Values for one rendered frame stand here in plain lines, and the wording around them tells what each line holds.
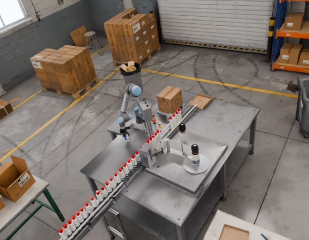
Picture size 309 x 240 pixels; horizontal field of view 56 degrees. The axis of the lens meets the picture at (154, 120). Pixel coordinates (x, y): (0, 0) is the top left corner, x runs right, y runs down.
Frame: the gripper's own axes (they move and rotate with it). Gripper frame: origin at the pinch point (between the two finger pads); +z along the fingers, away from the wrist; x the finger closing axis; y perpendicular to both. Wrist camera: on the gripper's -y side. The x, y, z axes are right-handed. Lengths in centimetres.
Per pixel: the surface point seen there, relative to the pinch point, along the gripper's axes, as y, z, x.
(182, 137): -18, -12, 77
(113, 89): -200, 88, -210
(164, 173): 33, 0, 79
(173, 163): 15, 0, 81
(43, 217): 118, 88, -89
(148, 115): -1, -50, 45
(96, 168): 59, 5, -6
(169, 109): -70, -6, 27
